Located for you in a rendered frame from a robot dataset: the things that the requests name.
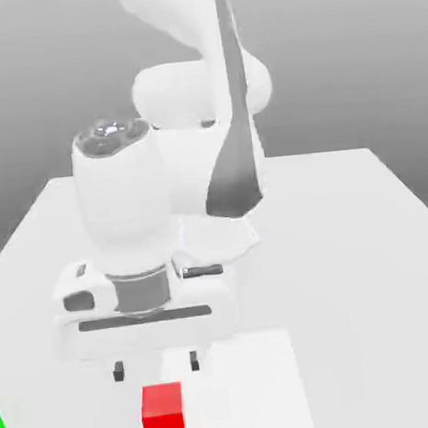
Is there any small red cube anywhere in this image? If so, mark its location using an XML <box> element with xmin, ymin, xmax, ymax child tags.
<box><xmin>137</xmin><ymin>381</ymin><xmax>187</xmax><ymax>428</ymax></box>

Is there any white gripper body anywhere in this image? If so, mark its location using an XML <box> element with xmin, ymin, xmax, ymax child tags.
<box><xmin>50</xmin><ymin>270</ymin><xmax>238</xmax><ymax>365</ymax></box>

